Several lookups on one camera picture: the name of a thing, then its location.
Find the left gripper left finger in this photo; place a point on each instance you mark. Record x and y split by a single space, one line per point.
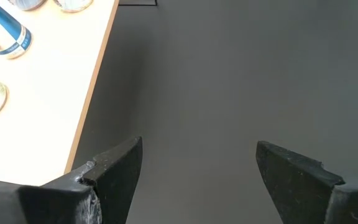
73 199

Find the blue silver Red Bull can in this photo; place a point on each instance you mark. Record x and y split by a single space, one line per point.
8 31

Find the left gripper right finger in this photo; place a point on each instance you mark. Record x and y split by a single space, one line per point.
309 199

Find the dark grey can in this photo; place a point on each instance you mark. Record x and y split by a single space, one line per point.
26 3

